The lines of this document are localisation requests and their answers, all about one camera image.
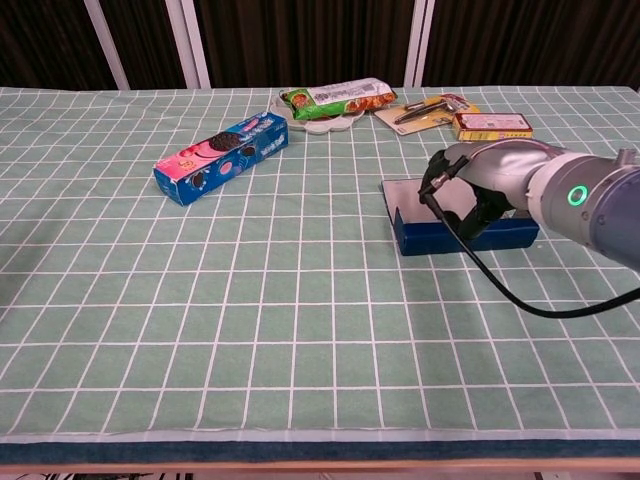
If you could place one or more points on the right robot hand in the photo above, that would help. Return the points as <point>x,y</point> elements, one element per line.
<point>500,165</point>

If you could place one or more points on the blue glasses case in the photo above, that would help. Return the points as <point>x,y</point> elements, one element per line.
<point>430,237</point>

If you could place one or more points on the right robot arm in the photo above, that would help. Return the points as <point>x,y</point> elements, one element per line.
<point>590,205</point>

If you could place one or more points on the red yellow small box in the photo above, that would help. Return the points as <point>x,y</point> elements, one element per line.
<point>492,126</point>

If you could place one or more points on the razor blister pack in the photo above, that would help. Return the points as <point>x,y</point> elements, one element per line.
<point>425,117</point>

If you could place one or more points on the green white snack packet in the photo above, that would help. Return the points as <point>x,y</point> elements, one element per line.
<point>340,97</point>

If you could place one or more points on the white flower-shaped plate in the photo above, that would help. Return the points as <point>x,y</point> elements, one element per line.
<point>325,125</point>

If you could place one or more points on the dark brown curtain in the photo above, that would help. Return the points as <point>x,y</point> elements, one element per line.
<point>310,40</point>

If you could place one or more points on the green checkered tablecloth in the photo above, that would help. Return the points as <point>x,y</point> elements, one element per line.
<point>300,350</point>

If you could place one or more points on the blue pink cookie box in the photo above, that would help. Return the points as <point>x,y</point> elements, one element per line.
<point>220,157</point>

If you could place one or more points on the white frame post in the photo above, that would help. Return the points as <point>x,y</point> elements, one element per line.
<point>187,45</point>
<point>107,45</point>
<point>419,45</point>

